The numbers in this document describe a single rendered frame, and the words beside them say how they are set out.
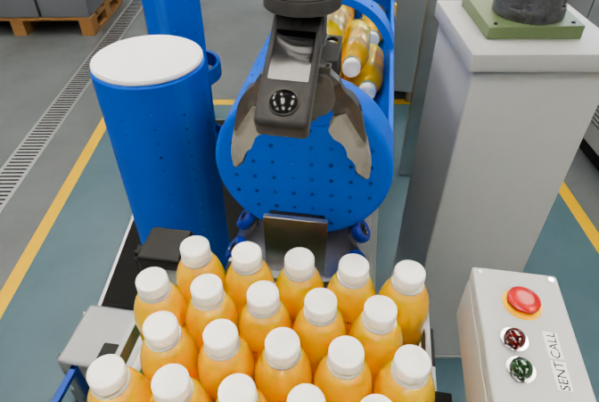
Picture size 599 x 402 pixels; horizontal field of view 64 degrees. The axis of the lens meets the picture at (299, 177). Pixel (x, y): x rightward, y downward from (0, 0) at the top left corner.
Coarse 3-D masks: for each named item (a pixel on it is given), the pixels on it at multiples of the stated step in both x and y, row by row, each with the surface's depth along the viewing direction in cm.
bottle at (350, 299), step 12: (336, 276) 63; (336, 288) 62; (348, 288) 61; (360, 288) 61; (372, 288) 63; (348, 300) 61; (360, 300) 61; (348, 312) 62; (360, 312) 62; (348, 324) 63
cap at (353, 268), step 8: (344, 256) 62; (352, 256) 62; (360, 256) 62; (344, 264) 61; (352, 264) 61; (360, 264) 61; (368, 264) 61; (344, 272) 60; (352, 272) 60; (360, 272) 60; (368, 272) 61; (344, 280) 61; (352, 280) 60; (360, 280) 60
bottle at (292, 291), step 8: (280, 272) 65; (312, 272) 62; (280, 280) 63; (288, 280) 62; (296, 280) 62; (304, 280) 62; (312, 280) 63; (320, 280) 64; (280, 288) 63; (288, 288) 62; (296, 288) 62; (304, 288) 62; (312, 288) 62; (280, 296) 64; (288, 296) 63; (296, 296) 62; (304, 296) 62; (288, 304) 63; (296, 304) 63; (296, 312) 63
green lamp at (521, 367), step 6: (516, 360) 49; (522, 360) 49; (528, 360) 49; (510, 366) 49; (516, 366) 48; (522, 366) 48; (528, 366) 48; (516, 372) 48; (522, 372) 48; (528, 372) 48; (522, 378) 48; (528, 378) 48
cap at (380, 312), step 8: (376, 296) 57; (384, 296) 57; (368, 304) 56; (376, 304) 56; (384, 304) 56; (392, 304) 56; (368, 312) 55; (376, 312) 55; (384, 312) 55; (392, 312) 55; (368, 320) 55; (376, 320) 55; (384, 320) 54; (392, 320) 55; (376, 328) 55; (384, 328) 55
